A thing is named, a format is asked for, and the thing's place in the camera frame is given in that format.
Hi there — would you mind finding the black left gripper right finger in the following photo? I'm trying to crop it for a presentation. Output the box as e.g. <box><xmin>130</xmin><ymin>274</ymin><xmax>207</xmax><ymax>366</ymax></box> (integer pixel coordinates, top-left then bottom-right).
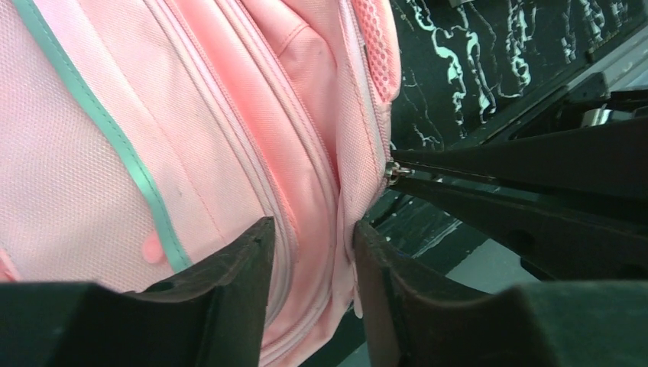
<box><xmin>353</xmin><ymin>221</ymin><xmax>647</xmax><ymax>366</ymax></box>

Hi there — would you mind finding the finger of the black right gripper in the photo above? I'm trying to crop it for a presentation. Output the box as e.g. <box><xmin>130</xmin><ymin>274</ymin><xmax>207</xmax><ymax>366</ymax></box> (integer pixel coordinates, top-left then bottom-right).
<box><xmin>392</xmin><ymin>118</ymin><xmax>647</xmax><ymax>199</ymax></box>
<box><xmin>394</xmin><ymin>178</ymin><xmax>647</xmax><ymax>281</ymax></box>

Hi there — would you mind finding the pink student backpack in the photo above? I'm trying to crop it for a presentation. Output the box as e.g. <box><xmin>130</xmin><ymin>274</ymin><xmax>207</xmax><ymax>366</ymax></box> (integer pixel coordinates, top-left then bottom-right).
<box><xmin>1</xmin><ymin>1</ymin><xmax>401</xmax><ymax>366</ymax></box>

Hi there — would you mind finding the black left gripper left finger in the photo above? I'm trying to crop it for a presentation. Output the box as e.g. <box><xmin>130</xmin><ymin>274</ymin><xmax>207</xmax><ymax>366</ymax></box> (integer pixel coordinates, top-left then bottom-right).
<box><xmin>1</xmin><ymin>217</ymin><xmax>275</xmax><ymax>366</ymax></box>

